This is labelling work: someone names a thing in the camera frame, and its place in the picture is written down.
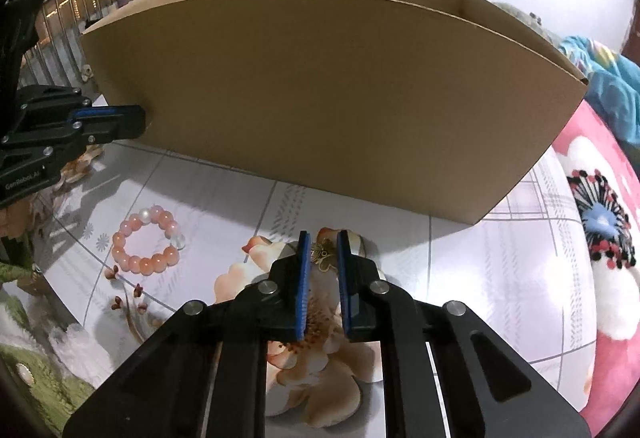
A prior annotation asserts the black hanging garment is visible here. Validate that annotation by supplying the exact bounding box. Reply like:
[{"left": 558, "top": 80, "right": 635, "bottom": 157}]
[{"left": 0, "top": 0, "right": 51, "bottom": 83}]

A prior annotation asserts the gold flower pendant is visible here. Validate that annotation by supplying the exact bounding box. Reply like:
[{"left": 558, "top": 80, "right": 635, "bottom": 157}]
[{"left": 310, "top": 240, "right": 337, "bottom": 275}]

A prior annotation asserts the pink bead bracelet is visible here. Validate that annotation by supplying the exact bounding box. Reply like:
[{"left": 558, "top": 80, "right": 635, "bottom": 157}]
[{"left": 111, "top": 205, "right": 187, "bottom": 275}]

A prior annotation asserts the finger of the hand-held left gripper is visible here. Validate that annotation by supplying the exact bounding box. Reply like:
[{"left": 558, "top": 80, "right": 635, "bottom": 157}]
[
  {"left": 0, "top": 117, "right": 147, "bottom": 163},
  {"left": 17, "top": 86, "right": 147, "bottom": 123}
]

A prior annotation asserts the brown cardboard box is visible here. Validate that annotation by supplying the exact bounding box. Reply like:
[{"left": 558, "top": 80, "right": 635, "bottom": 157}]
[{"left": 80, "top": 0, "right": 591, "bottom": 225}]

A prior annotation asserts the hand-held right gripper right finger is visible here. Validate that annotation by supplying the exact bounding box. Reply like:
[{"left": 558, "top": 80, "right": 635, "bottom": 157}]
[{"left": 336, "top": 230, "right": 593, "bottom": 438}]

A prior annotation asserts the pink floral blanket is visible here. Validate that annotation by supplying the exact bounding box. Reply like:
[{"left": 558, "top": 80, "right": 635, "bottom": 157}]
[{"left": 552, "top": 100, "right": 640, "bottom": 429}]

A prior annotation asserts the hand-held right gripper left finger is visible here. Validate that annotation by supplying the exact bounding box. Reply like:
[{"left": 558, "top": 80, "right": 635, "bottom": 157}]
[{"left": 62, "top": 231, "right": 312, "bottom": 438}]

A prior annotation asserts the blue patterned blanket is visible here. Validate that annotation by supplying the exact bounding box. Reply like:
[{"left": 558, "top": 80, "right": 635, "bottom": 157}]
[{"left": 557, "top": 35, "right": 640, "bottom": 143}]

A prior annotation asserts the white fleece garment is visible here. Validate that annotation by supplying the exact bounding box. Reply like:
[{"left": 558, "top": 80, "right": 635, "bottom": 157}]
[{"left": 0, "top": 288, "right": 116, "bottom": 438}]

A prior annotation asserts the grey patterned pillow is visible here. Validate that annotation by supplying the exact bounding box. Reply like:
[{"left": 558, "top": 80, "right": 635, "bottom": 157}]
[{"left": 492, "top": 2, "right": 563, "bottom": 51}]

